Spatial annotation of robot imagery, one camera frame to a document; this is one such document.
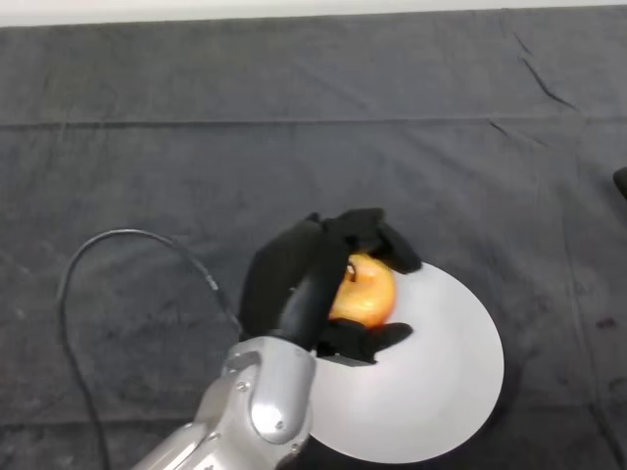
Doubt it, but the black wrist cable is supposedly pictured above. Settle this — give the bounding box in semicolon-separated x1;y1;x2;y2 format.
58;228;244;470

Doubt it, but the white round plate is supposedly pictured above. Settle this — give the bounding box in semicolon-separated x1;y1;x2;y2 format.
304;261;506;464

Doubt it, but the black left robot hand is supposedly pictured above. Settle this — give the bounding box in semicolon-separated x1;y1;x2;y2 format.
239;207;423;369

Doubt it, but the red yellow apple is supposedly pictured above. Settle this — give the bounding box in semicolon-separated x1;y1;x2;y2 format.
327;253;397;329

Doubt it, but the black table cloth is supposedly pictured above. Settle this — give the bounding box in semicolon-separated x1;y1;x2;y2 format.
0;8;627;470

